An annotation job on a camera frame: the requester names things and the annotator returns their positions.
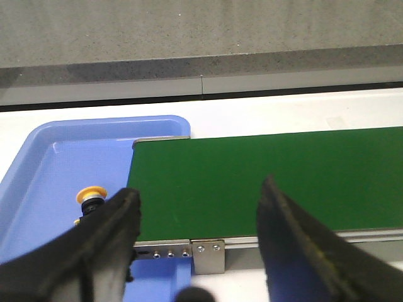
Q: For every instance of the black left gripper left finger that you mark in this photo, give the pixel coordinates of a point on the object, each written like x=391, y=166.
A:
x=87, y=263

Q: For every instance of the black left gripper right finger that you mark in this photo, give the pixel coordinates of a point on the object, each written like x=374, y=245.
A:
x=306, y=261

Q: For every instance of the yellow mushroom push button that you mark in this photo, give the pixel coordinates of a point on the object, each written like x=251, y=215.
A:
x=90, y=198

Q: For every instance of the blue plastic tray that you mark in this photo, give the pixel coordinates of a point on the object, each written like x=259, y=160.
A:
x=60, y=158

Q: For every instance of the green conveyor belt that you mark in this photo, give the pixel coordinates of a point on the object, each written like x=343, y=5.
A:
x=350, y=180

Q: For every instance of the grey stone counter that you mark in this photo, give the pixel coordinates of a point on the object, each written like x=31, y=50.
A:
x=65, y=54

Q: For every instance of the metal conveyor bracket plate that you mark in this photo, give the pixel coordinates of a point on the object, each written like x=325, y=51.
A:
x=208, y=256

